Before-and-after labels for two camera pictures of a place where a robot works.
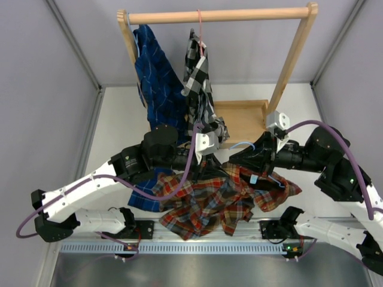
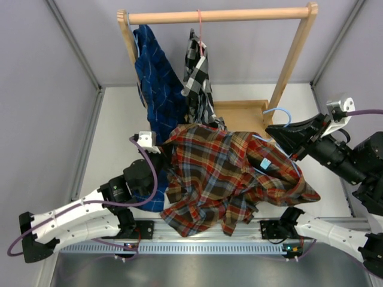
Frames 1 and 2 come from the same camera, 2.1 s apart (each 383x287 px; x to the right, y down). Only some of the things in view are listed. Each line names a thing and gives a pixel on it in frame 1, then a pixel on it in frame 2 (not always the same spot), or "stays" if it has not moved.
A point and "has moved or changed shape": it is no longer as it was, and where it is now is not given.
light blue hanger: x=280 y=184 has moved or changed shape
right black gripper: x=263 y=158 -> x=291 y=137
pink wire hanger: x=200 y=36 stays
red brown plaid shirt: x=221 y=202 has moved or changed shape
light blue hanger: x=133 y=34 stays
